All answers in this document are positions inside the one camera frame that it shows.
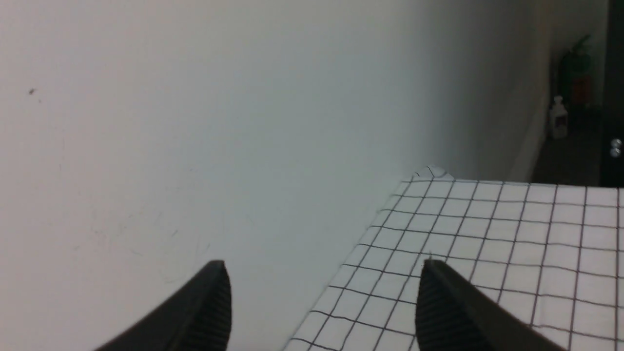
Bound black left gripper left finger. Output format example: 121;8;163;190
98;260;232;351

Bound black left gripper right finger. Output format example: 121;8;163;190
415;258;561;351

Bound white black-grid tablecloth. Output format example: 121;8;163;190
284;166;624;351

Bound white bottle in background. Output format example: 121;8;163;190
549;96;568;139

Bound dark fire extinguisher background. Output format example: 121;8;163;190
558;34;593;110

